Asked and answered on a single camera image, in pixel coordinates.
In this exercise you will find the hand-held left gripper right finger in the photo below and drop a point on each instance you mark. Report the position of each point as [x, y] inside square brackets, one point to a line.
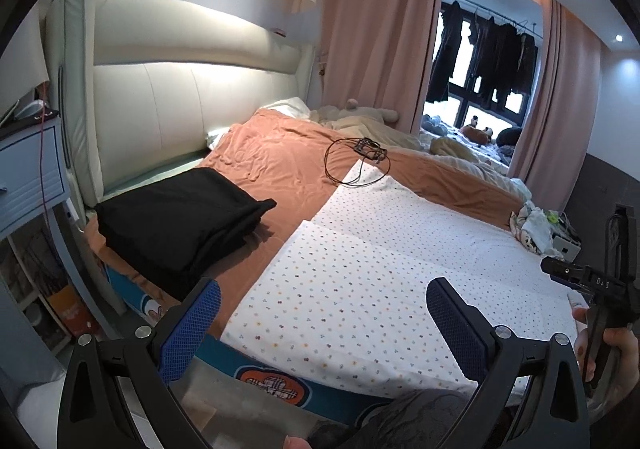
[457, 329]

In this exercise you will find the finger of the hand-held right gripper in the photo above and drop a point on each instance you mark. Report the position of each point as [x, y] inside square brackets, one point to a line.
[565, 271]

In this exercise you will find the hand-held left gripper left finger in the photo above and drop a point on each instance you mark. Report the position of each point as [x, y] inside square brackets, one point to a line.
[192, 324]

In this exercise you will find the black jacket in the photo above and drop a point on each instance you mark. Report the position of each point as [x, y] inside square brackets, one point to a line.
[175, 199]

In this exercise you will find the pile of light clothes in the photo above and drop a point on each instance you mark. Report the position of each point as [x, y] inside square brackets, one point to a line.
[532, 229]

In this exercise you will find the folded black clothes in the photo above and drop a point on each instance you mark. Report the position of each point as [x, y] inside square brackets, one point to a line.
[190, 269]

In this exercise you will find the row of hanging dark clothes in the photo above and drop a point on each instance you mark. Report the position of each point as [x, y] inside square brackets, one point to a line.
[505, 59]

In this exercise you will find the person's right hand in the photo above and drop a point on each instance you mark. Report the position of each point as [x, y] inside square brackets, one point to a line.
[625, 359]

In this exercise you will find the person's left hand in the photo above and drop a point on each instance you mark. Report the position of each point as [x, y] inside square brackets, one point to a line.
[297, 444]

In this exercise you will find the white storage box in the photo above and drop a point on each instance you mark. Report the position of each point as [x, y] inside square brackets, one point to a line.
[567, 246]

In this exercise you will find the small green object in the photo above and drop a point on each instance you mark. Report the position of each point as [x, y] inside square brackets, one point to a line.
[553, 217]

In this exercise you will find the white floral bed sheet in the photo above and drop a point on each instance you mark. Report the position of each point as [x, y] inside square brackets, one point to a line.
[375, 279]

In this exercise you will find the person's leg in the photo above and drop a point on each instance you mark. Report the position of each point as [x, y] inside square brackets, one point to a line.
[410, 419]

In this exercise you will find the orange box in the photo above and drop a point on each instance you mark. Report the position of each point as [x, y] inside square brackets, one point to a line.
[70, 314]

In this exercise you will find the dark round cushion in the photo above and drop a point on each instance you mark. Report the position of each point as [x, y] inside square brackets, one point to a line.
[510, 137]

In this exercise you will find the brown plush toy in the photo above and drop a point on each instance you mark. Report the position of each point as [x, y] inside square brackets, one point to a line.
[475, 131]

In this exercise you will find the beige quilt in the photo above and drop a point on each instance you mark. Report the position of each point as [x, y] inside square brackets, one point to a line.
[450, 149]

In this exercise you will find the pink curtain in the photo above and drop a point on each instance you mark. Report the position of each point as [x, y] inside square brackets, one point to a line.
[375, 29]
[555, 94]

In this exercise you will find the orange-brown blanket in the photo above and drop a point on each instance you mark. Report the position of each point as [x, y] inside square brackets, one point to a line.
[280, 154]

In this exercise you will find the blue plush toy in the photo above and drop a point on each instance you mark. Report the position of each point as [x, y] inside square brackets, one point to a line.
[440, 125]

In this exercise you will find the blue bedside cabinet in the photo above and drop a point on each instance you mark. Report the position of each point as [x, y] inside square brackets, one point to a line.
[30, 179]

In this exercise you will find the cream padded headboard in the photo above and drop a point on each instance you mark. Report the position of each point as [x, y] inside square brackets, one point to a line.
[165, 94]

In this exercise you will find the beige plush toy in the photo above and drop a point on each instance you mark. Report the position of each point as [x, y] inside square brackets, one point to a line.
[350, 114]

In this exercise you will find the long black hanging coat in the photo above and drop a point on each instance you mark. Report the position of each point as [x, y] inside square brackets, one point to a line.
[447, 54]

